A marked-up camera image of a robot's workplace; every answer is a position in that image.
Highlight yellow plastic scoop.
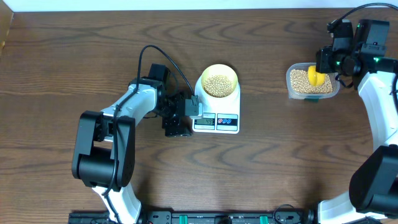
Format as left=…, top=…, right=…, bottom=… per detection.
left=308, top=65, right=326, bottom=86

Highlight yellow plastic bowl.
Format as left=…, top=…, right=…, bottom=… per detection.
left=200, top=64, right=238, bottom=98

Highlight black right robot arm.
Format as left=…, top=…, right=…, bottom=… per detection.
left=316, top=19, right=397, bottom=223

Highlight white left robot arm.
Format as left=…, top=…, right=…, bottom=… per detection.
left=72, top=63, right=192, bottom=223

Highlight white digital kitchen scale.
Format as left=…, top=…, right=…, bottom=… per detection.
left=192, top=75, right=241, bottom=134

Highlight soybeans in yellow bowl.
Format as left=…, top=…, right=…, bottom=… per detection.
left=204, top=75, right=233, bottom=98

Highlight clear plastic container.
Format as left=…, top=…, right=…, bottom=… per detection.
left=286, top=62, right=340, bottom=100

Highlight soybeans pile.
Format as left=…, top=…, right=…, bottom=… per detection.
left=290, top=69, right=333, bottom=94

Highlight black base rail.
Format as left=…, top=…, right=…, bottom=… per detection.
left=68, top=210, right=382, bottom=224

